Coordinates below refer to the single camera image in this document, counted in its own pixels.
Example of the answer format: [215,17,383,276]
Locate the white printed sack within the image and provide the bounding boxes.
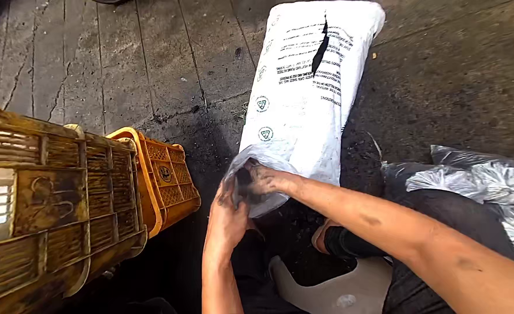
[239,0,386,187]

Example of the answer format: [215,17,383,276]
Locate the clear plastic bag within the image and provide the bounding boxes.
[223,140,302,219]

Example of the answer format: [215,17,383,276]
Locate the person's legs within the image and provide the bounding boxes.
[231,189,514,314]

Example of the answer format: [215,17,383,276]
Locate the dirty brown plastic crate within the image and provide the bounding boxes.
[0,95,148,314]

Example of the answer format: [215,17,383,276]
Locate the person's left hand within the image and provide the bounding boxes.
[207,175,250,263]

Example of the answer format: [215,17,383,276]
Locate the person's right hand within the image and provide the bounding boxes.
[243,159,302,197]

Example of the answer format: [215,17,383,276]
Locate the beige plastic stool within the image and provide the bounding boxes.
[268,255,394,314]

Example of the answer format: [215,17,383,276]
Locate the orange plastic crate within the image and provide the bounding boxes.
[105,127,202,239]

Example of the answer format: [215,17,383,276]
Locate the person's left forearm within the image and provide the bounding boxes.
[202,251,244,314]

